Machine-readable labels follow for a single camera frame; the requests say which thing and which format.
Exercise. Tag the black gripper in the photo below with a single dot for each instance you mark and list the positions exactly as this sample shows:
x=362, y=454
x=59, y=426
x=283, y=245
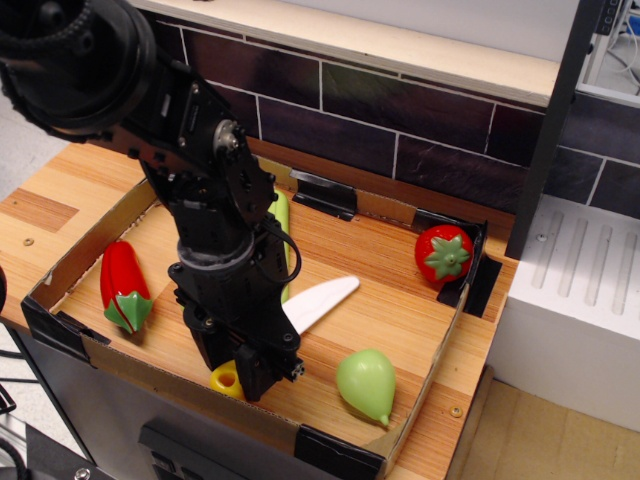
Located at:
x=230, y=278

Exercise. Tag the green toy pear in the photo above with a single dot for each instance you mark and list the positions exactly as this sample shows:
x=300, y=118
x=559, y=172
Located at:
x=366, y=380

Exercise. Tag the cardboard fence with black tape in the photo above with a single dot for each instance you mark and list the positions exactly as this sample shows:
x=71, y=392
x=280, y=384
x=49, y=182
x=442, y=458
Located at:
x=95, y=196

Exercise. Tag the yellow handled white toy knife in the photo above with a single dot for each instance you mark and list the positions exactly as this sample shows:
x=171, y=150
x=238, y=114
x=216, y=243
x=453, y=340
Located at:
x=303, y=310

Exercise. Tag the red toy chili pepper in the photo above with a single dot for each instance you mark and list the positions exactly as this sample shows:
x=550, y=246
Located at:
x=125, y=295

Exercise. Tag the red toy strawberry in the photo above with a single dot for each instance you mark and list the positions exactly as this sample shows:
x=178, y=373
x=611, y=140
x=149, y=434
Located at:
x=443, y=253

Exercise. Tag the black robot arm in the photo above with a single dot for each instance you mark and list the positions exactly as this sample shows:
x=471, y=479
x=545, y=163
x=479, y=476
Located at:
x=92, y=72

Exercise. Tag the white foam block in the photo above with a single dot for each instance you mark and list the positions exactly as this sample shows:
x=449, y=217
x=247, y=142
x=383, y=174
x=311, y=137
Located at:
x=569, y=332

